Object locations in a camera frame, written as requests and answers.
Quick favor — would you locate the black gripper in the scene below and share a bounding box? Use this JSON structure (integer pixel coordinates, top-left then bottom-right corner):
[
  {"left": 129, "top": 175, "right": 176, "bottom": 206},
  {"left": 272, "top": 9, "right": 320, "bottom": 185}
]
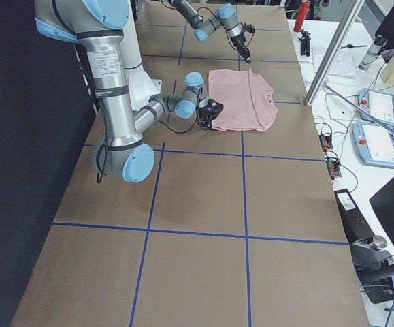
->
[
  {"left": 231, "top": 32, "right": 251, "bottom": 64},
  {"left": 198, "top": 99, "right": 224, "bottom": 130}
]

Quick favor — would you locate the pink Snoopy t-shirt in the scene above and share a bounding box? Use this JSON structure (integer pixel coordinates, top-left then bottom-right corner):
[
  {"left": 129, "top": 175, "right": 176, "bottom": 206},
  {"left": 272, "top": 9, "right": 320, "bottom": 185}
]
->
[{"left": 208, "top": 69, "right": 278, "bottom": 132}]

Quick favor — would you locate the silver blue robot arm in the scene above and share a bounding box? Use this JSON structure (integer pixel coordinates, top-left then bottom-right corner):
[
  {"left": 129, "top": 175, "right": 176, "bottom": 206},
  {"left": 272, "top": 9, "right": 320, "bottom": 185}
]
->
[
  {"left": 35, "top": 1, "right": 223, "bottom": 183},
  {"left": 169, "top": 0, "right": 255, "bottom": 64}
]

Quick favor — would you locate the small black tripod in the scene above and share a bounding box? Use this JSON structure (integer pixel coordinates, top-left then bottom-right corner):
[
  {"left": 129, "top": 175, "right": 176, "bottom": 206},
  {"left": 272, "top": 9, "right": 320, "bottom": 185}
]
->
[{"left": 299, "top": 29, "right": 311, "bottom": 57}]

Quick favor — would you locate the red bottle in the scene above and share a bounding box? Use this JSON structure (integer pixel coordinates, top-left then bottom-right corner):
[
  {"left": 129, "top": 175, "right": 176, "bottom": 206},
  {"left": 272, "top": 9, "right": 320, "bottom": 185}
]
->
[{"left": 293, "top": 0, "right": 310, "bottom": 33}]

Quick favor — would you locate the clear plastic bag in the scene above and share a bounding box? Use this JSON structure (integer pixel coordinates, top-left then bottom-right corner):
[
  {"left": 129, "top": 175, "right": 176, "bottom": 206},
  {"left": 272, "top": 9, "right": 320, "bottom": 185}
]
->
[{"left": 311, "top": 46, "right": 356, "bottom": 78}]

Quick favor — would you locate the upper orange black connector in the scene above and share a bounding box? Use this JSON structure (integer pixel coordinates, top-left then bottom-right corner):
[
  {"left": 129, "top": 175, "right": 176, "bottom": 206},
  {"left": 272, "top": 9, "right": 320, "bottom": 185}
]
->
[{"left": 318, "top": 134, "right": 333, "bottom": 152}]

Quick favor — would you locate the orange black connector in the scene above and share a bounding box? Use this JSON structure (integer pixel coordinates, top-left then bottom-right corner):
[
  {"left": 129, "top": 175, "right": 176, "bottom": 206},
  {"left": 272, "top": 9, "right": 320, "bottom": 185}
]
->
[
  {"left": 318, "top": 134, "right": 333, "bottom": 152},
  {"left": 326, "top": 157, "right": 342, "bottom": 180}
]

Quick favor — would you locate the lower orange black connector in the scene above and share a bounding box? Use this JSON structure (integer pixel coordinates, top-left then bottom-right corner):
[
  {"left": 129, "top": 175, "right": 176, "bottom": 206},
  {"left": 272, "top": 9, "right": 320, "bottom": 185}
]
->
[{"left": 326, "top": 157, "right": 342, "bottom": 180}]

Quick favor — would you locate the upper blue teach pendant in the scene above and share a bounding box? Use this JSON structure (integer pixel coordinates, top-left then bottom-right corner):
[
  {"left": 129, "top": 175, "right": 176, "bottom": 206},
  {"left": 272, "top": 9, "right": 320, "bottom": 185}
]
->
[{"left": 358, "top": 88, "right": 394, "bottom": 127}]

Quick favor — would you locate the blue teach pendant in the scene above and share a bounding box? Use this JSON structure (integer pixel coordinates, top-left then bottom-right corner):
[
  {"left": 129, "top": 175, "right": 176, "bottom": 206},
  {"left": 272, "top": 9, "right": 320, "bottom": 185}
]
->
[
  {"left": 358, "top": 88, "right": 394, "bottom": 127},
  {"left": 352, "top": 122, "right": 394, "bottom": 169}
]

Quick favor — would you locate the lower blue teach pendant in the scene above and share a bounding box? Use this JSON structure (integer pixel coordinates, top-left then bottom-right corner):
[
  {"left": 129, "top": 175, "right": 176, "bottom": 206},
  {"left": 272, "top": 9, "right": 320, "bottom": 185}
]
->
[{"left": 352, "top": 122, "right": 394, "bottom": 169}]

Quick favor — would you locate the black box with white label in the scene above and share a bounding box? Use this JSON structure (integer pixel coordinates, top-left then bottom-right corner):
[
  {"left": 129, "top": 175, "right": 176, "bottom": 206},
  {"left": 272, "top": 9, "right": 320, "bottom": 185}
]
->
[{"left": 334, "top": 189, "right": 375, "bottom": 243}]

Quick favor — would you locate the metal rod with green tip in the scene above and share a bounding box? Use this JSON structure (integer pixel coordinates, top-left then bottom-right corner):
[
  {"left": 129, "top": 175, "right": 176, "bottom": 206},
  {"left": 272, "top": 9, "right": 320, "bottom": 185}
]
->
[{"left": 325, "top": 84, "right": 394, "bottom": 156}]

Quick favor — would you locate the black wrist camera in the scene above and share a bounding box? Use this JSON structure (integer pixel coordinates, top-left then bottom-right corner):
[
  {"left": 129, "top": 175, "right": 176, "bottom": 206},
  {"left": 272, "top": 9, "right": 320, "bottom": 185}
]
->
[{"left": 241, "top": 23, "right": 255, "bottom": 34}]

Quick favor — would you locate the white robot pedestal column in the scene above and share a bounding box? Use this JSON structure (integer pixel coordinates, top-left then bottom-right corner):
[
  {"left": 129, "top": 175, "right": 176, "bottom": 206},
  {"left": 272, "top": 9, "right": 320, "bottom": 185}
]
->
[{"left": 120, "top": 18, "right": 162, "bottom": 111}]

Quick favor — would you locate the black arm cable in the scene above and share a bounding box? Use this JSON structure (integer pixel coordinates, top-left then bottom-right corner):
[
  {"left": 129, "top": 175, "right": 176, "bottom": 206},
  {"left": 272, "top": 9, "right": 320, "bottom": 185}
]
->
[{"left": 94, "top": 84, "right": 204, "bottom": 184}]

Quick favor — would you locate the aluminium frame post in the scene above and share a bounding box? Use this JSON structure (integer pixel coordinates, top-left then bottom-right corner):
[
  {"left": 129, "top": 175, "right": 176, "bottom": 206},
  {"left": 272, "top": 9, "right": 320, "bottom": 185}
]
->
[{"left": 304, "top": 0, "right": 365, "bottom": 106}]

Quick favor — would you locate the black clamp mount with knob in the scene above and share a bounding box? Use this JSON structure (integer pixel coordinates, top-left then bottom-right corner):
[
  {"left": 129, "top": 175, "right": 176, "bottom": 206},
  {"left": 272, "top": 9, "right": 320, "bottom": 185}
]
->
[{"left": 350, "top": 236, "right": 394, "bottom": 304}]

